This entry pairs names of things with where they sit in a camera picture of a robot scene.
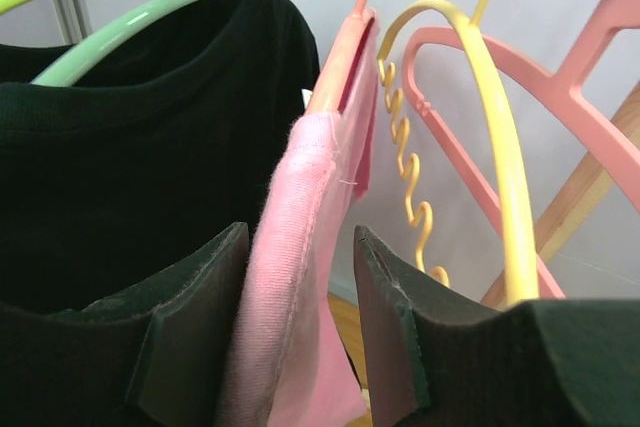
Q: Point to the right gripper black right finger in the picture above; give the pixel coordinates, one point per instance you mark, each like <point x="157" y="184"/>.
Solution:
<point x="437" y="358"/>

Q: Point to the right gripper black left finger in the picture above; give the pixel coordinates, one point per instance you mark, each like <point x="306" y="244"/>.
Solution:
<point x="152" y="354"/>

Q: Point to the pink t shirt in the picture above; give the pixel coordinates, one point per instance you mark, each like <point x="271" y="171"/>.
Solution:
<point x="287" y="365"/>

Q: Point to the pink hanger with metal hook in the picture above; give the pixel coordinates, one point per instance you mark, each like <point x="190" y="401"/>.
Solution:
<point x="331" y="84"/>

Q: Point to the pink plastic hanger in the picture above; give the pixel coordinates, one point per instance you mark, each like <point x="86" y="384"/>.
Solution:
<point x="507" y="207"/>

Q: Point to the black t shirt with print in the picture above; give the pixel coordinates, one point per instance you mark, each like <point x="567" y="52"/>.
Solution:
<point x="156" y="150"/>

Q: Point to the mint green hanger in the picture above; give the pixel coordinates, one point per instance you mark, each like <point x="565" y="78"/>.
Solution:
<point x="78" y="61"/>

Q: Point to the wooden clothes rack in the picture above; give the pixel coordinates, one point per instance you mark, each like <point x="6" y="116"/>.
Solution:
<point x="601" y="259"/>

